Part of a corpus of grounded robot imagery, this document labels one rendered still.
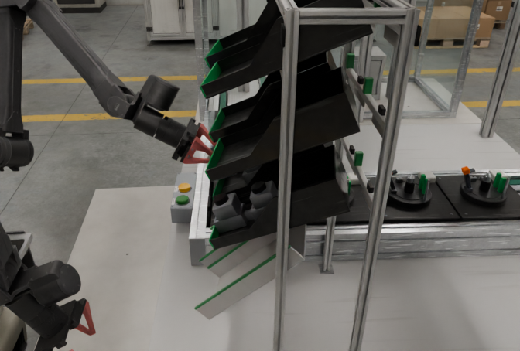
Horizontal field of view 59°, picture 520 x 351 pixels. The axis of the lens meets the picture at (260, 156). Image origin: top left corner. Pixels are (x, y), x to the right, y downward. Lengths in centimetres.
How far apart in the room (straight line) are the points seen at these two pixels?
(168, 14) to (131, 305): 553
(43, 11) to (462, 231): 126
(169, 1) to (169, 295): 550
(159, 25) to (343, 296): 565
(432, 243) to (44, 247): 224
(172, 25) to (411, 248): 554
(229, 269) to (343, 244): 39
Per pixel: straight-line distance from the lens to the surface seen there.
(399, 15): 71
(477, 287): 145
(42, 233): 312
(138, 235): 152
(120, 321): 128
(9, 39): 131
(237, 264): 111
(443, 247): 148
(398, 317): 129
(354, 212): 142
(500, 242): 155
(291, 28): 68
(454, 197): 159
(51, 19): 123
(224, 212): 92
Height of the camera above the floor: 179
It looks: 29 degrees down
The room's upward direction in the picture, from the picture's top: 1 degrees clockwise
